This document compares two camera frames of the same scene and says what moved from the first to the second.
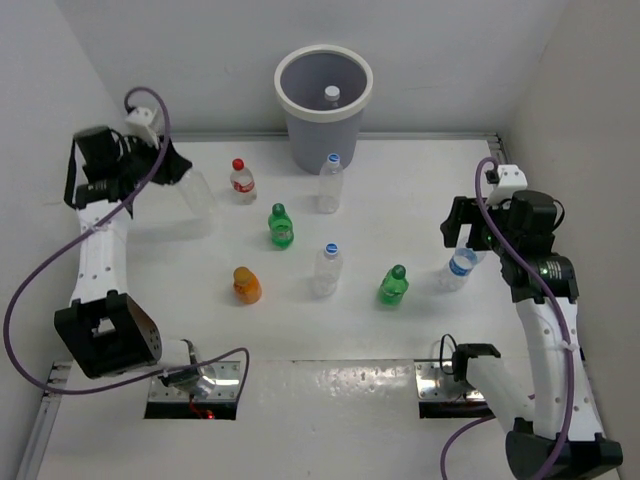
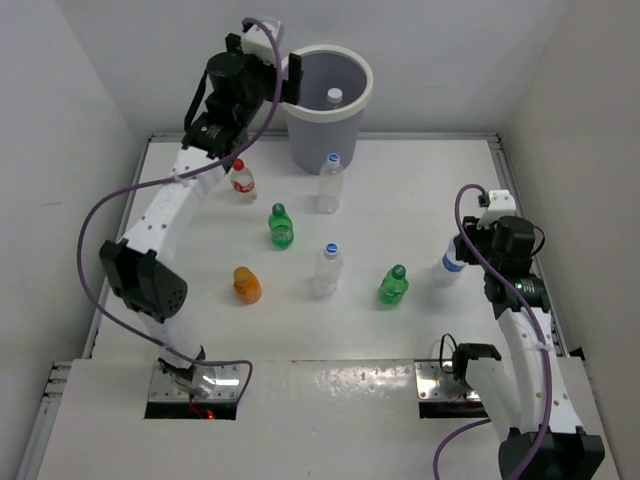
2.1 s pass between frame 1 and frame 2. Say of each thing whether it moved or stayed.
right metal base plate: stayed
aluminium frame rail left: stayed
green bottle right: stayed
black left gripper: moved
